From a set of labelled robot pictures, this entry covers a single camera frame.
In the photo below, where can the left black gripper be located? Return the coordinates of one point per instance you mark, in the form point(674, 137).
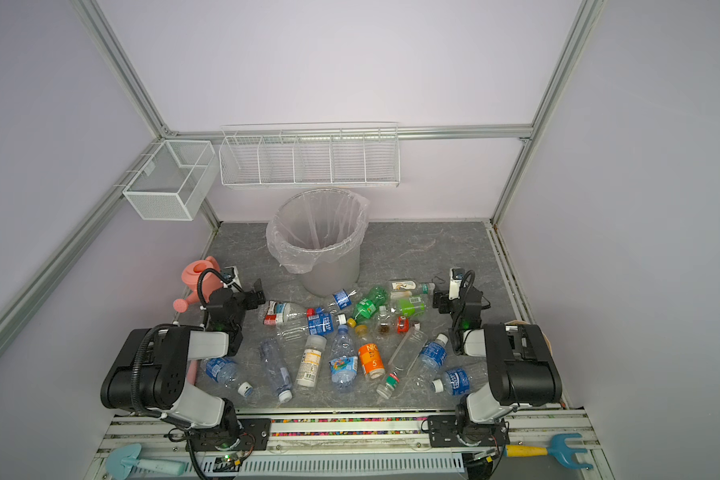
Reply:
point(250, 297)

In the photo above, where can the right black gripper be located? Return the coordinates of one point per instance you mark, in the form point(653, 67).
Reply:
point(442, 301)

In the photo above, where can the small red cap bottle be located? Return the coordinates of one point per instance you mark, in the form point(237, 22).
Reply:
point(402, 324)

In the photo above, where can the pocari sweat bottle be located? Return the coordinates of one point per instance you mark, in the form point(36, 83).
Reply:
point(322, 323)
point(226, 372)

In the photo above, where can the clear blue tinted bottle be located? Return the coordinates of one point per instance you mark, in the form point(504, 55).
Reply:
point(276, 370)

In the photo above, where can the white milky bottle yellow label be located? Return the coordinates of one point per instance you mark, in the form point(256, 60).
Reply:
point(309, 367)

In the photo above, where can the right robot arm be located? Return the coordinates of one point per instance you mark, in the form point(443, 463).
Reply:
point(514, 367)

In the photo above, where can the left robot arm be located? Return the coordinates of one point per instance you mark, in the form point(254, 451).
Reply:
point(148, 376)

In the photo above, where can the grey mesh waste bin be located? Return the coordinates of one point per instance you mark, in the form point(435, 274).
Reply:
point(328, 278)

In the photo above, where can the clear plastic bin liner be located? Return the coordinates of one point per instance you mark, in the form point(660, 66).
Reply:
point(317, 226)

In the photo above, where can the lime green label bottle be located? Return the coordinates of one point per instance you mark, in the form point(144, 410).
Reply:
point(410, 307)

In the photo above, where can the bird label tea bottle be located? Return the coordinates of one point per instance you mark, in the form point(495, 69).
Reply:
point(400, 288)

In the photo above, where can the red label clear bottle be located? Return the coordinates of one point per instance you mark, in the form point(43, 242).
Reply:
point(280, 312)

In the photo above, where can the pink watering can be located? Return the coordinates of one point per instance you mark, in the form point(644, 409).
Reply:
point(190, 276)

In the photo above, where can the tall clear bottle green-red cap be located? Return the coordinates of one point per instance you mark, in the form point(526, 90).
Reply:
point(402, 360)

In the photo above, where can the green Sprite bottle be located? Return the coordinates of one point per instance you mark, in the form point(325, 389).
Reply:
point(368, 306)

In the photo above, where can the potted green plant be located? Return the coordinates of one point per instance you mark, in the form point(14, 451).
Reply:
point(528, 342)

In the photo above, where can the blue label bottle right front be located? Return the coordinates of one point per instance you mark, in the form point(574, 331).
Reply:
point(461, 380)

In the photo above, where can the orange NFC juice bottle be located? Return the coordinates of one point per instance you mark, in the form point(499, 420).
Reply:
point(369, 353)

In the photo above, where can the small crushed blue bottle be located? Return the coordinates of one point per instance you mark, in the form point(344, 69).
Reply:
point(343, 299)

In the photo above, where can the blue cartoon label water bottle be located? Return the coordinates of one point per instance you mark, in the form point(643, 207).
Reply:
point(343, 362)

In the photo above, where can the small white mesh basket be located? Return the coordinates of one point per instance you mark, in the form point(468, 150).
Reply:
point(174, 181)

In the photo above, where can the blue yellow toy rake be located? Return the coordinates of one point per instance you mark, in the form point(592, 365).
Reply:
point(557, 448)

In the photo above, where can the teal toy shovel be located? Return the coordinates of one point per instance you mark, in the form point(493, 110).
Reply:
point(122, 461)

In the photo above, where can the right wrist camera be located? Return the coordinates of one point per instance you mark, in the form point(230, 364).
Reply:
point(456, 275)

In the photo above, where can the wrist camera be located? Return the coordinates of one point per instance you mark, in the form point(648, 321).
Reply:
point(233, 276)
point(456, 275)

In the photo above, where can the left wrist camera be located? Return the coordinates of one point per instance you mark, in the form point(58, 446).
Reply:
point(233, 276)

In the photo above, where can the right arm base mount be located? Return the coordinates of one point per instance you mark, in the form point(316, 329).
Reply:
point(452, 431)

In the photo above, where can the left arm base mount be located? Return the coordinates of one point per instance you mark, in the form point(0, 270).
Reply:
point(250, 434)

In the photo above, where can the long white wire shelf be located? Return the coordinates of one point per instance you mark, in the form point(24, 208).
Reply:
point(310, 154)

